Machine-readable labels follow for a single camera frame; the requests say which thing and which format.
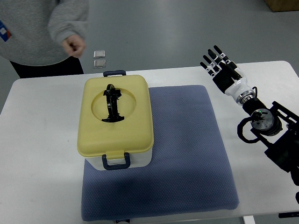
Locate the person's bare hand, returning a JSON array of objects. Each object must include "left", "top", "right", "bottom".
[{"left": 61, "top": 35, "right": 86, "bottom": 58}]

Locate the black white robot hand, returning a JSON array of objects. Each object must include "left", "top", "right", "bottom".
[{"left": 200, "top": 45, "right": 256, "bottom": 105}]

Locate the yellow box lid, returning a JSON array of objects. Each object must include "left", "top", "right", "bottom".
[{"left": 77, "top": 71, "right": 154, "bottom": 159}]

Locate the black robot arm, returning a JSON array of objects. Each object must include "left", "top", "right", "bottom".
[{"left": 237, "top": 87, "right": 299, "bottom": 186}]

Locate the grey sweatshirt sleeve forearm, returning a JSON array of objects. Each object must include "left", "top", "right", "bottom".
[{"left": 48, "top": 0, "right": 89, "bottom": 44}]

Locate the brown cardboard box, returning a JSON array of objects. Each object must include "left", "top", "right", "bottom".
[{"left": 264, "top": 0, "right": 299, "bottom": 12}]

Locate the white storage box base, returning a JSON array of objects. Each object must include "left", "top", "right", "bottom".
[{"left": 85, "top": 147, "right": 152, "bottom": 170}]

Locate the upper metal floor plate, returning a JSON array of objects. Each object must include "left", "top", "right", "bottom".
[{"left": 93, "top": 50, "right": 106, "bottom": 58}]

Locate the person's grey sweatshirt torso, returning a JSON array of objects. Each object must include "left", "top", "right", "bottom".
[{"left": 0, "top": 0, "right": 68, "bottom": 66}]

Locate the blue quilted mat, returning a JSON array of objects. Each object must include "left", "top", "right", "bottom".
[{"left": 81, "top": 85, "right": 239, "bottom": 221}]

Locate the black table bracket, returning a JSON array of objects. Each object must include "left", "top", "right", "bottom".
[{"left": 278, "top": 211, "right": 299, "bottom": 218}]

